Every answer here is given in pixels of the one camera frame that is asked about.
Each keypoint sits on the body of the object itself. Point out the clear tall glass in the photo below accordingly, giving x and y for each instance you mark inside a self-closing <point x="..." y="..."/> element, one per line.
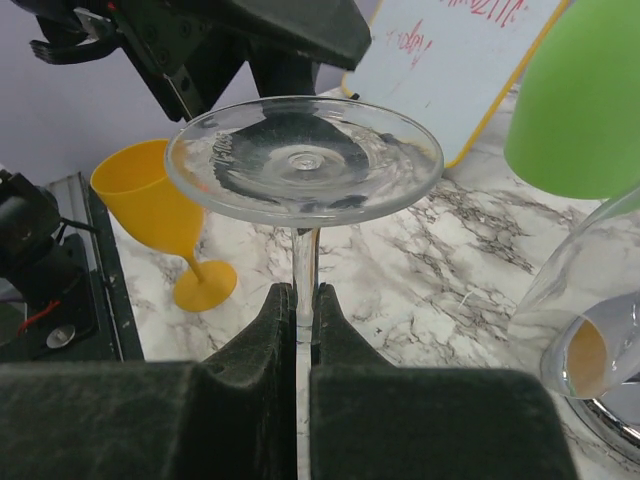
<point x="577" y="327"/>

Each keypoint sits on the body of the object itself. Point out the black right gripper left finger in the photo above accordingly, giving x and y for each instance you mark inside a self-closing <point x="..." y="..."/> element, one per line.
<point x="231" y="416"/>

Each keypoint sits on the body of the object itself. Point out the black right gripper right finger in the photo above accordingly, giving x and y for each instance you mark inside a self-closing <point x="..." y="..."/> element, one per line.
<point x="370" y="419"/>

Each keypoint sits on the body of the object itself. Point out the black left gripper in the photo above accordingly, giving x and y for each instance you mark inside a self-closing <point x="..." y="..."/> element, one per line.
<point x="187" y="61"/>

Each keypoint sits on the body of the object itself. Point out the green plastic wine glass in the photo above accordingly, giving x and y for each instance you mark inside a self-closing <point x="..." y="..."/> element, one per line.
<point x="575" y="128"/>

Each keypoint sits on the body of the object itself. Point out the orange plastic glass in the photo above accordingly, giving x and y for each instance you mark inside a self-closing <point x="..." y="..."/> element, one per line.
<point x="134" y="186"/>

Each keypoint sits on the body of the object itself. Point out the yellow framed whiteboard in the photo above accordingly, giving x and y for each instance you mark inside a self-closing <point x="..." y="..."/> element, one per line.
<point x="448" y="64"/>

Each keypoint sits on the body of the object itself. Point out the clear short glass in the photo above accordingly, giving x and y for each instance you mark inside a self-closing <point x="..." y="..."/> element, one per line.
<point x="304" y="163"/>

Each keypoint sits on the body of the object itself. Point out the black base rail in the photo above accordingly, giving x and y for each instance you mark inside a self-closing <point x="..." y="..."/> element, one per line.
<point x="63" y="293"/>

